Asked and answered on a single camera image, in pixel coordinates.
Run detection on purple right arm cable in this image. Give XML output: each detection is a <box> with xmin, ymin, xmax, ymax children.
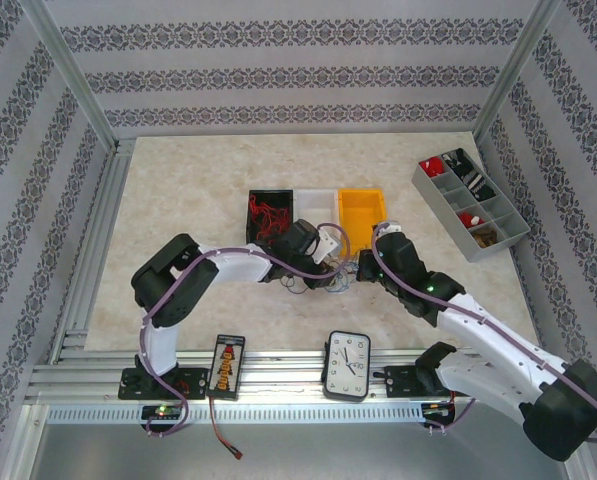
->
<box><xmin>371</xmin><ymin>223</ymin><xmax>597</xmax><ymax>444</ymax></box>

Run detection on grey metal shelf panel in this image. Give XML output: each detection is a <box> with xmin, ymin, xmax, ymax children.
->
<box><xmin>15</xmin><ymin>402</ymin><xmax>592</xmax><ymax>480</ymax></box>

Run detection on black plastic bin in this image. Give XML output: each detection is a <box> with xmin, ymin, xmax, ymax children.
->
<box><xmin>242</xmin><ymin>188</ymin><xmax>298</xmax><ymax>243</ymax></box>

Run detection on black battery pack orange print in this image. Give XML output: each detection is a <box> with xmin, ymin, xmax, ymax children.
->
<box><xmin>206</xmin><ymin>333</ymin><xmax>247</xmax><ymax>402</ymax></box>

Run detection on red battery lead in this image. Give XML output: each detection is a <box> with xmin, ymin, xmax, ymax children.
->
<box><xmin>209</xmin><ymin>397</ymin><xmax>245</xmax><ymax>459</ymax></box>

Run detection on brown crumpled item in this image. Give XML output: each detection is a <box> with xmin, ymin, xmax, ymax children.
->
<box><xmin>469</xmin><ymin>227</ymin><xmax>500</xmax><ymax>249</ymax></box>

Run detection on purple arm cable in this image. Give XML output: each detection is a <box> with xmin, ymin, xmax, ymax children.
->
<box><xmin>371</xmin><ymin>223</ymin><xmax>597</xmax><ymax>444</ymax></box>
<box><xmin>137</xmin><ymin>223</ymin><xmax>352</xmax><ymax>439</ymax></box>

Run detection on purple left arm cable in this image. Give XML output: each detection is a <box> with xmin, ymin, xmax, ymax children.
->
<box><xmin>137</xmin><ymin>223</ymin><xmax>352</xmax><ymax>439</ymax></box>

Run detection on white plastic bin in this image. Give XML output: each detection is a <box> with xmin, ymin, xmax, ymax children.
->
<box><xmin>293</xmin><ymin>187</ymin><xmax>341</xmax><ymax>237</ymax></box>

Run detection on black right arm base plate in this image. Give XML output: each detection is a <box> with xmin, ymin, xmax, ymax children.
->
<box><xmin>385</xmin><ymin>363</ymin><xmax>477</xmax><ymax>400</ymax></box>

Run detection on slotted grey cable duct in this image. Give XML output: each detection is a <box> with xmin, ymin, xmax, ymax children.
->
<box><xmin>45</xmin><ymin>404</ymin><xmax>425</xmax><ymax>426</ymax></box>

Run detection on grey compartment organizer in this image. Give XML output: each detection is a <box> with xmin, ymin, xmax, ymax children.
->
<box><xmin>410</xmin><ymin>147</ymin><xmax>532</xmax><ymax>264</ymax></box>

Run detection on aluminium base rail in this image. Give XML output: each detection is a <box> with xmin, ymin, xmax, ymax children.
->
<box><xmin>25</xmin><ymin>349</ymin><xmax>572</xmax><ymax>407</ymax></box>

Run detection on aluminium side rail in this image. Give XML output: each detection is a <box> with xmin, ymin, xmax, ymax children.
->
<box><xmin>50</xmin><ymin>138</ymin><xmax>135</xmax><ymax>366</ymax></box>

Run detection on small circuit board green light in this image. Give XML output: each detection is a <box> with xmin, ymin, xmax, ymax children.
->
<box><xmin>141</xmin><ymin>403</ymin><xmax>182</xmax><ymax>423</ymax></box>

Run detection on aluminium corner post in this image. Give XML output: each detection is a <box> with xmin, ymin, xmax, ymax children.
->
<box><xmin>17</xmin><ymin>0</ymin><xmax>124</xmax><ymax>151</ymax></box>
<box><xmin>470</xmin><ymin>0</ymin><xmax>564</xmax><ymax>146</ymax></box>

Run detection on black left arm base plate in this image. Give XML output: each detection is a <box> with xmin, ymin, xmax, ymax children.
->
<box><xmin>119</xmin><ymin>367</ymin><xmax>210</xmax><ymax>401</ymax></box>

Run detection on black and white striped socks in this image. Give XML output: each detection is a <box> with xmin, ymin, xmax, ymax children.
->
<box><xmin>441</xmin><ymin>149</ymin><xmax>497</xmax><ymax>202</ymax></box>

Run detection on yellow plastic bin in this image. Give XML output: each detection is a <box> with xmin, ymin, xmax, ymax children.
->
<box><xmin>336</xmin><ymin>186</ymin><xmax>386</xmax><ymax>252</ymax></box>

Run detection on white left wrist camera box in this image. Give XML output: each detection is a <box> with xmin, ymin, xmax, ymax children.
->
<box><xmin>313</xmin><ymin>226</ymin><xmax>344</xmax><ymax>266</ymax></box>

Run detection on black-framed white analog clock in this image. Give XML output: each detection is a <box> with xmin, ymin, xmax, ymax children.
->
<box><xmin>321</xmin><ymin>329</ymin><xmax>373</xmax><ymax>404</ymax></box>

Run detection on small black circuit board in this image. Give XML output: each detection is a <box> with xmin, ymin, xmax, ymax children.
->
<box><xmin>419</xmin><ymin>401</ymin><xmax>457</xmax><ymax>423</ymax></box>

